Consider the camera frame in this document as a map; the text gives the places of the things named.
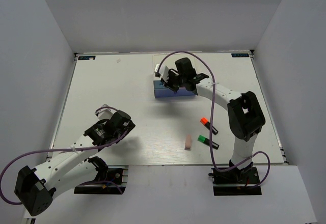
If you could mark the light blue small drawer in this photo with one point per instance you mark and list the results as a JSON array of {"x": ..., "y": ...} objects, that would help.
[{"x": 158, "y": 84}]

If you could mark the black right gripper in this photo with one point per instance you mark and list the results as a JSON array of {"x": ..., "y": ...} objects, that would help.
[{"x": 168, "y": 83}]

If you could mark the left blue corner label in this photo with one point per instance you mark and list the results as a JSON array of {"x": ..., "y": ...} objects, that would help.
[{"x": 88, "y": 57}]

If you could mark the blue corner label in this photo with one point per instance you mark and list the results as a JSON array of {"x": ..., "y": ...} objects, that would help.
[
  {"x": 88, "y": 57},
  {"x": 240, "y": 55}
]

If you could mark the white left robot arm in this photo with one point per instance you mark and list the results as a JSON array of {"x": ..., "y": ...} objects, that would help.
[{"x": 77, "y": 165}]

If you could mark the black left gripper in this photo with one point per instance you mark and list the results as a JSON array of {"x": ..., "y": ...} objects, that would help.
[{"x": 130, "y": 127}]

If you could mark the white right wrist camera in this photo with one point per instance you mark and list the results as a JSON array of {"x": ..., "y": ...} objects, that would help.
[{"x": 161, "y": 71}]

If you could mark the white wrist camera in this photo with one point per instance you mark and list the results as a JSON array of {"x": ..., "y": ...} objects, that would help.
[
  {"x": 104, "y": 112},
  {"x": 161, "y": 71}
]

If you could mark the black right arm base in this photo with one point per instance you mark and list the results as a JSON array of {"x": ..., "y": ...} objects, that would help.
[{"x": 231, "y": 184}]

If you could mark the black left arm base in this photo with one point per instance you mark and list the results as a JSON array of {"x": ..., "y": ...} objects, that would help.
[{"x": 112, "y": 182}]

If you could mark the pink eraser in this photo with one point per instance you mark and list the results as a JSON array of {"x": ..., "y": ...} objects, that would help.
[{"x": 188, "y": 142}]

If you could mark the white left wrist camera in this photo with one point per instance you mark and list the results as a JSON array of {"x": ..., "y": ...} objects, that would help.
[{"x": 104, "y": 112}]

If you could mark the right blue corner label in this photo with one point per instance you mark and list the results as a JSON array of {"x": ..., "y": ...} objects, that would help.
[{"x": 240, "y": 55}]

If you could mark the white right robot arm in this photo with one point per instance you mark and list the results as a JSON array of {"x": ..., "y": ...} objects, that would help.
[{"x": 244, "y": 112}]

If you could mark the green capped black highlighter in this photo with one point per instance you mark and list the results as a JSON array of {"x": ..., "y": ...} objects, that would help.
[{"x": 206, "y": 141}]

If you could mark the orange capped black highlighter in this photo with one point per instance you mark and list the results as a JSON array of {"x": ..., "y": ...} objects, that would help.
[{"x": 208, "y": 125}]

